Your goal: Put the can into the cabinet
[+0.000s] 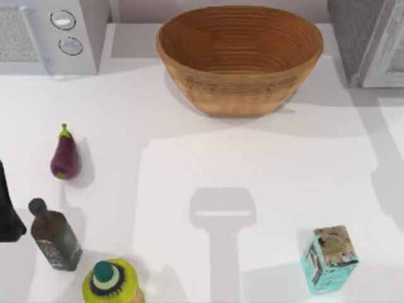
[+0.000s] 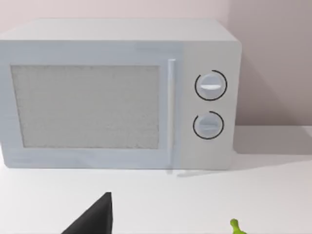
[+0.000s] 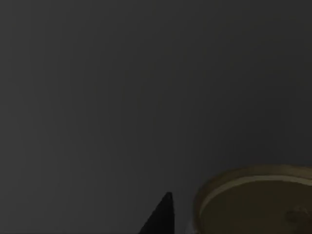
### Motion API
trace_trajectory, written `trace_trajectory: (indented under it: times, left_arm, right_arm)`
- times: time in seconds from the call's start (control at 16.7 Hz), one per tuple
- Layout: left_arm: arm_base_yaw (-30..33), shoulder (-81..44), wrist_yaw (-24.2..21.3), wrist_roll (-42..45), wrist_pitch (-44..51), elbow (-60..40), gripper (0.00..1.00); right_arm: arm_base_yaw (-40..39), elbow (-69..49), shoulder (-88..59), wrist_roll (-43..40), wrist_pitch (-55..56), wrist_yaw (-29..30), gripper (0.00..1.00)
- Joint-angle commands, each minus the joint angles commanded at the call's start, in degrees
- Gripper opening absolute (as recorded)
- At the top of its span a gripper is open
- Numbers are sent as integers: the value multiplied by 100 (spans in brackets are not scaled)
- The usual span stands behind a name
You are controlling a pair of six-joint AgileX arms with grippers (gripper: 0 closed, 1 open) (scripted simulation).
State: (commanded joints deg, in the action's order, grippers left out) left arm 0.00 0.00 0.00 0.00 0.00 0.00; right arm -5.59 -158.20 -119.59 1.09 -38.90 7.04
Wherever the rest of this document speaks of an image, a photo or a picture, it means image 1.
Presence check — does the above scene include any brown woven basket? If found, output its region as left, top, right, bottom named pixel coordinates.
left=155, top=5, right=324, bottom=119

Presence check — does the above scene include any pale microwave oven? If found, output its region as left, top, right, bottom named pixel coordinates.
left=0, top=0, right=110, bottom=76

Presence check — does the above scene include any round microwave knob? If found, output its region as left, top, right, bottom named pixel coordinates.
left=58, top=35, right=84, bottom=56
left=50, top=9, right=77, bottom=31

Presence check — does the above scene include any dark square bottle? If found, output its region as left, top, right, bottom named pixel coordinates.
left=28, top=198, right=83, bottom=272

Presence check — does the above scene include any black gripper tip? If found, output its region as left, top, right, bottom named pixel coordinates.
left=0, top=160, right=27, bottom=243

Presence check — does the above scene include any teal carton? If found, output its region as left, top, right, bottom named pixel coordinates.
left=298, top=224, right=360, bottom=295

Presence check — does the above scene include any purple eggplant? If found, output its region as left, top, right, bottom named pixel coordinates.
left=50, top=123, right=79, bottom=181

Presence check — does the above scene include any yellow-green bottle with green cap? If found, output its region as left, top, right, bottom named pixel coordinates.
left=81, top=258, right=145, bottom=303

